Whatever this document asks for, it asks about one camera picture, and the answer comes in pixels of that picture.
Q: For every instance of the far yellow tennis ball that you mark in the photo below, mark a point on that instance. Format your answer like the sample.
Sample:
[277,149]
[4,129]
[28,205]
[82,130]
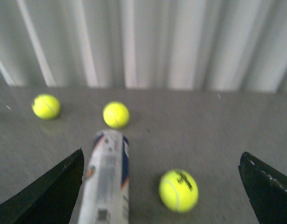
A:
[46,106]

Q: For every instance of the tennis ball with black logo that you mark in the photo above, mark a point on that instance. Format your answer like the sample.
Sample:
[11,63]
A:
[178,191]

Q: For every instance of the clear tennis ball can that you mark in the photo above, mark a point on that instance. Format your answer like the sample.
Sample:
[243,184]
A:
[106,189]

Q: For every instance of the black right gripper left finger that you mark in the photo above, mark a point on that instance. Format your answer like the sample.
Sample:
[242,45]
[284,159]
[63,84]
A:
[50,199]

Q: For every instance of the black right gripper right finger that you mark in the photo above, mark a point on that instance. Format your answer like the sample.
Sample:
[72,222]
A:
[266,189]

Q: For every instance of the white pleated curtain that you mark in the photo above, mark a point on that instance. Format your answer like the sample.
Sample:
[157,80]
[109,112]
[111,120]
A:
[211,45]

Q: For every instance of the plain yellow tennis ball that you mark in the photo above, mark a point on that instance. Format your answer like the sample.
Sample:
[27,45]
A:
[116,115]

